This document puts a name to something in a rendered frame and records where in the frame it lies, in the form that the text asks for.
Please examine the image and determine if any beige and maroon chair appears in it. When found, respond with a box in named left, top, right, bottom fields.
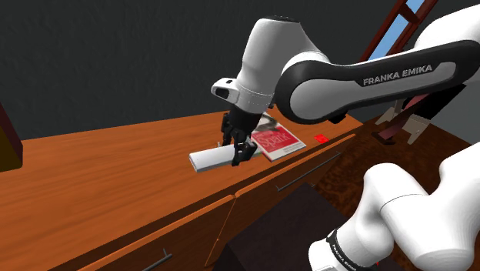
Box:
left=371, top=93, right=433, bottom=146

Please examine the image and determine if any red and white book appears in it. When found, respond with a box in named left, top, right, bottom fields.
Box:
left=249, top=112, right=307, bottom=162

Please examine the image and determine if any white closed book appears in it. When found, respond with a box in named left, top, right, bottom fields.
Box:
left=188, top=143, right=263, bottom=174

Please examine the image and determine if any dark maroon cabinet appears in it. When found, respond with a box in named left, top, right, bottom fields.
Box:
left=0, top=102, right=24, bottom=173

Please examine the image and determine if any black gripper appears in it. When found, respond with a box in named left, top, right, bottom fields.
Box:
left=219, top=104, right=262, bottom=168

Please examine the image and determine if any orange wooden chest of drawers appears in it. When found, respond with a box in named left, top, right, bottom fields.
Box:
left=0, top=105, right=365, bottom=271

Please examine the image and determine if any dark robot stand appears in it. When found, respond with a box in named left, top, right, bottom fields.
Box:
left=212, top=182, right=408, bottom=271

